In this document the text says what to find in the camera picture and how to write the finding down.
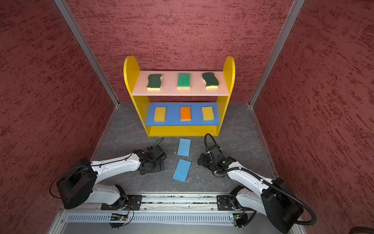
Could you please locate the right aluminium corner profile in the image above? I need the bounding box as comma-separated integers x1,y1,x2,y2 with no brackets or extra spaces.
249,0,305,109

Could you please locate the pink upper shelf board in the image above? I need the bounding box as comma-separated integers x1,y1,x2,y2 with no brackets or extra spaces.
132,71,235,97

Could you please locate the small circuit board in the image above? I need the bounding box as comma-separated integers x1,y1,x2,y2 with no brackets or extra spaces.
231,214,248,223
110,214,129,222

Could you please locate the yellow sponge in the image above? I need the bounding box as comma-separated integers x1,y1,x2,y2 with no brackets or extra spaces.
153,106,167,122
202,106,215,121

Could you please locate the aluminium mounting rail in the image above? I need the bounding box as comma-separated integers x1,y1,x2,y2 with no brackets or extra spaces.
59,192,297,213

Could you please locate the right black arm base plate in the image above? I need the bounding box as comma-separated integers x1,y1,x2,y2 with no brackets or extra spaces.
216,195,243,211

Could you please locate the orange sponge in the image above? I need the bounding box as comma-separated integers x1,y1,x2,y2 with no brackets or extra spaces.
180,106,191,121

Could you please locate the aluminium corner profile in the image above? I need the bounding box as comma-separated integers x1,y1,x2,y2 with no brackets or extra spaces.
249,0,305,109
54,0,120,108

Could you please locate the left aluminium corner profile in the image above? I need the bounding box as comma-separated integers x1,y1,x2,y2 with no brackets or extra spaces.
54,0,120,108

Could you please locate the dark green wavy sponge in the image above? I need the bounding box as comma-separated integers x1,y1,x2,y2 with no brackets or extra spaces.
147,74,162,91
202,72,220,89

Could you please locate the left small circuit board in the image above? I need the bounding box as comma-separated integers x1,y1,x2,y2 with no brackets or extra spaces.
110,214,129,222

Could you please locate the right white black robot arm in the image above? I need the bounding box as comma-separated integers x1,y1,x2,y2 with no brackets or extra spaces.
197,146,304,234

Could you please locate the bright green rectangular sponge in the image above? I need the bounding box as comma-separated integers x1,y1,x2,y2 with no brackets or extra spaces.
177,73,191,90

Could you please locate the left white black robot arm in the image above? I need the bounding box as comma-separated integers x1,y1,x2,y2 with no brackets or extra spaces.
56,145,167,211

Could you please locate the blue lower shelf board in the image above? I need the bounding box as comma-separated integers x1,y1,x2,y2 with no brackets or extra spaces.
145,102,220,126

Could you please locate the black corrugated cable conduit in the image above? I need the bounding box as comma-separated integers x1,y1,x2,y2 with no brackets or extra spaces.
204,133,317,226

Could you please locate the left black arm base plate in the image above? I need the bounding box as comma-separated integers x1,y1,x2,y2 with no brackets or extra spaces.
101,195,143,211

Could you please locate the light blue sponge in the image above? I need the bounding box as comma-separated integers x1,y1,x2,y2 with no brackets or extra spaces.
173,159,191,182
177,138,191,157

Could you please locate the white slotted cable duct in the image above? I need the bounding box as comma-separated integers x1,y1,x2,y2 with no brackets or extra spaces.
66,213,233,226

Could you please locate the yellow wooden shelf unit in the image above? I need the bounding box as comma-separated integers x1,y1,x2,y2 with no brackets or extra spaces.
123,56,236,137

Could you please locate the right small circuit board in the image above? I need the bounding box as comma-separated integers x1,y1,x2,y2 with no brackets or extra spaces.
231,214,248,223

